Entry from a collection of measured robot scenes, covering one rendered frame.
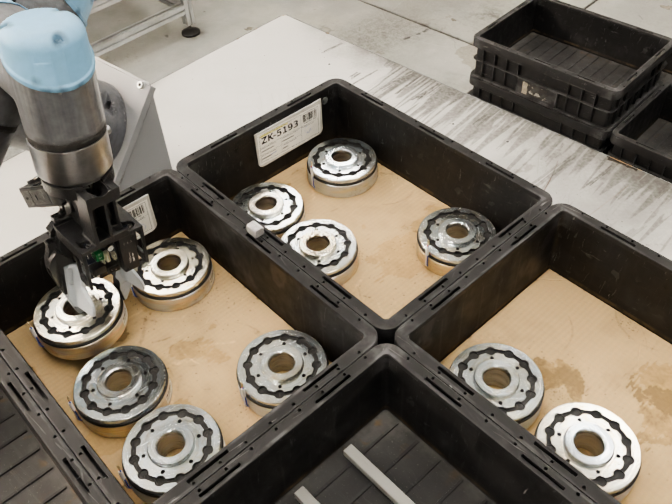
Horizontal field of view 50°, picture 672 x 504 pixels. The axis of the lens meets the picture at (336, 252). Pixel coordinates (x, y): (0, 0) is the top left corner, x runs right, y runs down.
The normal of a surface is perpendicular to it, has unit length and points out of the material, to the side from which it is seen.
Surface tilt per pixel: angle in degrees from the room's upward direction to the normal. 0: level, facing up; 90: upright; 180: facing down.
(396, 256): 0
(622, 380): 0
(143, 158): 90
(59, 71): 86
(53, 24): 6
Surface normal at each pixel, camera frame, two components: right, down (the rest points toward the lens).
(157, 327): -0.04, -0.70
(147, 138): 0.77, 0.43
